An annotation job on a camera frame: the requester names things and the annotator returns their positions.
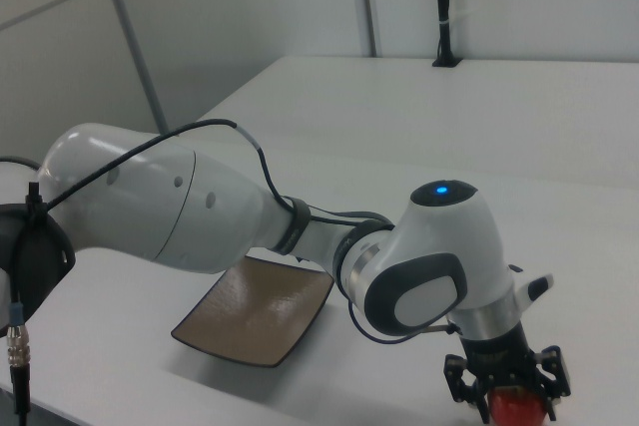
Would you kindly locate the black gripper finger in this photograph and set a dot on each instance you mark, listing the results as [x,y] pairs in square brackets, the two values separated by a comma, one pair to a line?
[561,381]
[451,371]

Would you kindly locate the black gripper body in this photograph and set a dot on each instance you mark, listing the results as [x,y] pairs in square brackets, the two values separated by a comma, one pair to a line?
[494,353]

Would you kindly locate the red apple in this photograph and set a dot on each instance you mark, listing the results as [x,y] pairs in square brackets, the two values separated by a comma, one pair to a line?
[516,405]

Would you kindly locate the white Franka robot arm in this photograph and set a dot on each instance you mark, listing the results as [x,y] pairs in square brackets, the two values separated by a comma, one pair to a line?
[150,196]

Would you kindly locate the square brown ceramic plate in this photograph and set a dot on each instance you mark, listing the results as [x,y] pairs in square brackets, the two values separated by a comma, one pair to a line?
[259,311]

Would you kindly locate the black clamped camera pole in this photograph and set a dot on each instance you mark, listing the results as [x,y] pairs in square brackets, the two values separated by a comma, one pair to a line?
[443,22]

